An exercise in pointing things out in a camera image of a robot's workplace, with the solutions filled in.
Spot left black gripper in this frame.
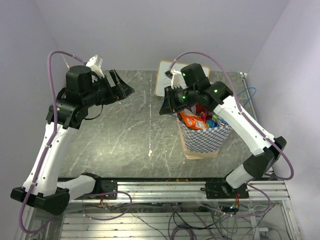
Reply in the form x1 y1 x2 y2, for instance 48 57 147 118
83 68 135 108

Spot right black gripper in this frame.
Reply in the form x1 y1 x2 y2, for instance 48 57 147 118
159 84 198 115

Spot orange snack packet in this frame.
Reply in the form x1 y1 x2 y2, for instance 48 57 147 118
179 109 208 130

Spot blue checkered paper bag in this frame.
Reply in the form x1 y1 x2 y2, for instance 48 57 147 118
177 103 233 160

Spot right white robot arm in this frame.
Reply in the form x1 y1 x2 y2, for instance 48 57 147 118
159 63 287 198

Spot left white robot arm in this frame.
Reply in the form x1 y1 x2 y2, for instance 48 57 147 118
10 65 135 216

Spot small whiteboard on stand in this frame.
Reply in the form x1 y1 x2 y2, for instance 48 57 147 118
154 60 210 97

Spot red snack packet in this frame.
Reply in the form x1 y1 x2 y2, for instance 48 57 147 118
195 104 213 122

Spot blue candy packet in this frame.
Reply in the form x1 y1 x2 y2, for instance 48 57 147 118
205 113 227 128

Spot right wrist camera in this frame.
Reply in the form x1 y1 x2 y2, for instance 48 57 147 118
164 69 186 89

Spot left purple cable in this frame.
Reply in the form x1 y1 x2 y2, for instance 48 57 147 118
18 50 133 235

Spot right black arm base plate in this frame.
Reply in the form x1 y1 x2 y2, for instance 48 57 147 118
200 181 249 199

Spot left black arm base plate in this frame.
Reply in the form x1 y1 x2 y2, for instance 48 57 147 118
77 180 118 200

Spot aluminium mounting rail frame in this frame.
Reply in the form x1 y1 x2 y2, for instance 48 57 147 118
15 177 302 240

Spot loose cables under frame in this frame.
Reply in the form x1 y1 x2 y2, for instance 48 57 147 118
82 199 276 240

